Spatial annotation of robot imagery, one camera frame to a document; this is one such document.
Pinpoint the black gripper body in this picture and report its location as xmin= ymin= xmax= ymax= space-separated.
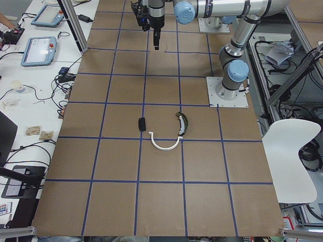
xmin=148 ymin=0 xmax=165 ymax=29

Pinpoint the black power adapter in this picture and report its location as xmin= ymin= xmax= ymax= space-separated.
xmin=78 ymin=14 xmax=93 ymax=23

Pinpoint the small black plastic part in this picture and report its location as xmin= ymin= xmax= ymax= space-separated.
xmin=138 ymin=117 xmax=146 ymax=132

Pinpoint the olive green brake shoe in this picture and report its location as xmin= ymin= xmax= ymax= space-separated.
xmin=176 ymin=111 xmax=188 ymax=136

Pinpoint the far blue teach pendant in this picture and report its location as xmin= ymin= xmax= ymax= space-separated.
xmin=31 ymin=5 xmax=64 ymax=28

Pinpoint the blue teach pendant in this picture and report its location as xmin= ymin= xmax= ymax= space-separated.
xmin=31 ymin=5 xmax=64 ymax=28
xmin=21 ymin=36 xmax=57 ymax=67

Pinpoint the near blue teach pendant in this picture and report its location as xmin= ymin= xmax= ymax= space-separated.
xmin=21 ymin=36 xmax=57 ymax=67

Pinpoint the white paper cup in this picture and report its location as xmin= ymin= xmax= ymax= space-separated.
xmin=11 ymin=80 xmax=26 ymax=93

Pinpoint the bag of small parts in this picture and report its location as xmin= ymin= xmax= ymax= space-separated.
xmin=25 ymin=126 xmax=41 ymax=136

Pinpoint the white plastic chair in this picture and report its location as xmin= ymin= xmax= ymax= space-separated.
xmin=262 ymin=119 xmax=321 ymax=204

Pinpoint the black monitor stand base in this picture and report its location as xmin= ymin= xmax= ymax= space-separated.
xmin=1 ymin=165 xmax=45 ymax=199

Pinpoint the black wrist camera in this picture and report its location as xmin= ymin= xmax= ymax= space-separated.
xmin=131 ymin=0 xmax=150 ymax=32

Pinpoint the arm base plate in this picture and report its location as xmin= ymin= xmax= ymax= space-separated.
xmin=198 ymin=17 xmax=230 ymax=34
xmin=206 ymin=77 xmax=249 ymax=108

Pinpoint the aluminium frame post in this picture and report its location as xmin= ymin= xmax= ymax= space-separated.
xmin=58 ymin=0 xmax=88 ymax=53

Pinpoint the white curved plastic bracket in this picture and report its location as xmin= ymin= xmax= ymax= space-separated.
xmin=148 ymin=132 xmax=183 ymax=151

